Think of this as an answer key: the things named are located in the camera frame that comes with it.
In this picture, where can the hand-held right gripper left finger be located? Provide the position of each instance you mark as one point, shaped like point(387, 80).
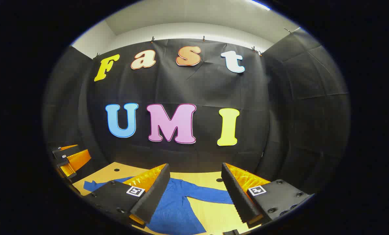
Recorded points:
point(153, 195)

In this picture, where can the blue ribbed shirt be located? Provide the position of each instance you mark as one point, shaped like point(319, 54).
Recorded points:
point(178, 209)

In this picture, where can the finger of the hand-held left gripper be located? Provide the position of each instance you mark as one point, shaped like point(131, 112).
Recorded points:
point(80, 160)
point(67, 152)

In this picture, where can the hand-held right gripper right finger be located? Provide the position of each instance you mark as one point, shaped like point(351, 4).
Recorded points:
point(236, 195)

